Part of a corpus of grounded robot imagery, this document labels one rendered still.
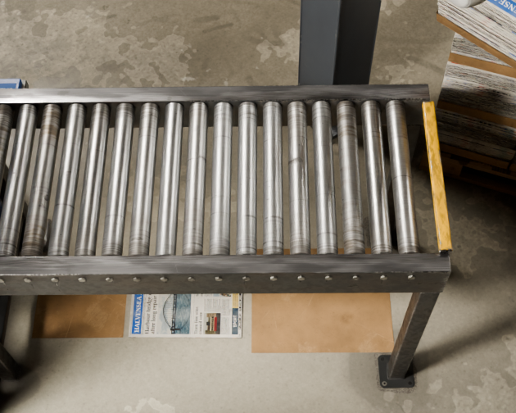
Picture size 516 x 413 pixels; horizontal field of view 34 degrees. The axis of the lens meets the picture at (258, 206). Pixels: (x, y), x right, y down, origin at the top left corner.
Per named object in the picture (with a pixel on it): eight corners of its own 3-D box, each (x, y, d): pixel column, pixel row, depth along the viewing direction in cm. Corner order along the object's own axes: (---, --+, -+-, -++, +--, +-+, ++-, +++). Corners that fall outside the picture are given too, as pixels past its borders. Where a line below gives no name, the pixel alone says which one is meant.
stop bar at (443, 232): (434, 104, 219) (435, 100, 217) (452, 254, 197) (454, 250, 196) (421, 105, 219) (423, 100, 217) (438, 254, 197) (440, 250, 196)
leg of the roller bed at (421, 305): (404, 362, 267) (440, 272, 208) (405, 379, 265) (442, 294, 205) (386, 362, 267) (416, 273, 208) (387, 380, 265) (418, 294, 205)
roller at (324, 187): (314, 95, 220) (309, 106, 224) (320, 256, 197) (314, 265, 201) (332, 97, 221) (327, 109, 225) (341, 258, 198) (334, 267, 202)
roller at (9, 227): (41, 111, 226) (36, 100, 222) (16, 269, 203) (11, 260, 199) (23, 111, 227) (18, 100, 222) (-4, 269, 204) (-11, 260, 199)
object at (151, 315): (242, 259, 287) (242, 257, 286) (242, 338, 273) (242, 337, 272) (134, 260, 287) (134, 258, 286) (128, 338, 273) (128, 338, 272)
